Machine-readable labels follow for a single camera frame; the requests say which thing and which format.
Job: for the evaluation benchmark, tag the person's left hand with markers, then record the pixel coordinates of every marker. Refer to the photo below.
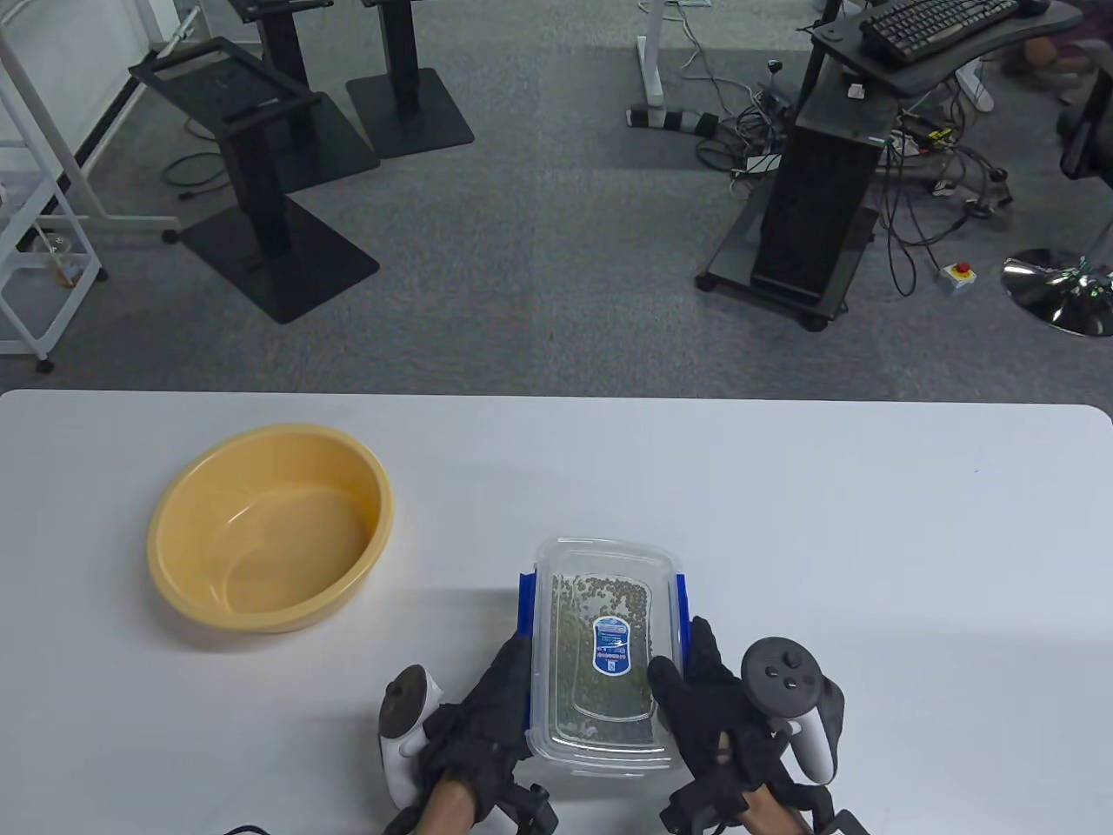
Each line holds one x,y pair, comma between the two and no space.
474,731

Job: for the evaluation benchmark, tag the person's right hand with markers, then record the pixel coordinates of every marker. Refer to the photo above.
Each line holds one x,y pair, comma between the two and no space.
713,713

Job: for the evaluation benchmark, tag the green mung beans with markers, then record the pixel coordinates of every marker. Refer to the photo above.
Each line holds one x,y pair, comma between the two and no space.
574,661

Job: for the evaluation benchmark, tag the clear container with blue clips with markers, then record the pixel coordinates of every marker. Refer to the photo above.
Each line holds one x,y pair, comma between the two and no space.
524,609

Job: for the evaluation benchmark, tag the clear plastic container lid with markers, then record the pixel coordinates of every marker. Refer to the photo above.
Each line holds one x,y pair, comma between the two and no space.
600,557

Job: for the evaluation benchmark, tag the yellow plastic basin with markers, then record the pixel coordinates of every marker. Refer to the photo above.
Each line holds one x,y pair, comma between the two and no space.
261,557

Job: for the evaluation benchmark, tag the person's left forearm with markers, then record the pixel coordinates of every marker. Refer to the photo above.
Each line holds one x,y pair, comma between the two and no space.
452,809

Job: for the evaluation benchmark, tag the person's right forearm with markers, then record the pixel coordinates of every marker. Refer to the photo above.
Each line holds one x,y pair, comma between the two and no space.
769,813

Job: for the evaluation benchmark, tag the white and black left controller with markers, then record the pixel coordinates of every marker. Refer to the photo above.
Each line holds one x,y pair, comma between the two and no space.
404,704

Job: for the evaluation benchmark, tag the white and black controller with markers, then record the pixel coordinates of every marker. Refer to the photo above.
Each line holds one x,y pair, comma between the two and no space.
783,674
404,704

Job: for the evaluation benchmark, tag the white and black right controller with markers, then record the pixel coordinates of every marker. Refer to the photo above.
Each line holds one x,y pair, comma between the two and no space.
783,674

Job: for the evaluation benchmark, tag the black wheeled cart base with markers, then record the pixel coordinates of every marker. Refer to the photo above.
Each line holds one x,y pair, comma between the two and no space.
730,261

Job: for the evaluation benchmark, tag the black floor stand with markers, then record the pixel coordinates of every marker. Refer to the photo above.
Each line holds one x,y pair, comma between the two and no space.
409,113
339,148
278,270

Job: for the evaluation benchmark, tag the red emergency stop button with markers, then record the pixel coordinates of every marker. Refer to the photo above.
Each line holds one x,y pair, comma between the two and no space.
959,274

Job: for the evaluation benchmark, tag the black computer tower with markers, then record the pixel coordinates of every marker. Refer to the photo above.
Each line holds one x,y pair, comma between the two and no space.
813,209

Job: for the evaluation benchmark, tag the chrome chair base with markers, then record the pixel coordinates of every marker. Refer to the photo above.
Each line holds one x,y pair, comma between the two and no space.
1052,296

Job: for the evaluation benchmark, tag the white power adapter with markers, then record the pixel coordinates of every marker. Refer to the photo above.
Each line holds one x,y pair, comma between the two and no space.
758,163

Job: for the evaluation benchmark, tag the white metal rack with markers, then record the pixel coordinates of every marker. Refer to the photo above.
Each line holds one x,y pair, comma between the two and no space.
17,344

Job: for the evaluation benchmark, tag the white desk leg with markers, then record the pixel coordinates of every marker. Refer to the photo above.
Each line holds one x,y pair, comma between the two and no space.
650,61

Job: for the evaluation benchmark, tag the black keyboard desk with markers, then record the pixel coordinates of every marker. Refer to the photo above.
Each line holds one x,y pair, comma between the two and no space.
926,80

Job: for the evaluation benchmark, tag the black keyboard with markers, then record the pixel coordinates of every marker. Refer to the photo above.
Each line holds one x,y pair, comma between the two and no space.
930,26

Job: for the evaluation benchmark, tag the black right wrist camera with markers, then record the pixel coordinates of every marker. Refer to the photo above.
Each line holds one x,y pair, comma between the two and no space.
696,809

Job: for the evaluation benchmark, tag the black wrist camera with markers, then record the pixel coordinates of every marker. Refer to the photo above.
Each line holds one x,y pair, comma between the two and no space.
696,809
526,813

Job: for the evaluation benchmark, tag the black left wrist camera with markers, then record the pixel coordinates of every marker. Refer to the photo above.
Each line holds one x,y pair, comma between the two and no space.
526,813

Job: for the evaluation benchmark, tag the white frame stand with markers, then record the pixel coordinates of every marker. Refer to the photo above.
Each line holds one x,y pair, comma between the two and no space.
139,223

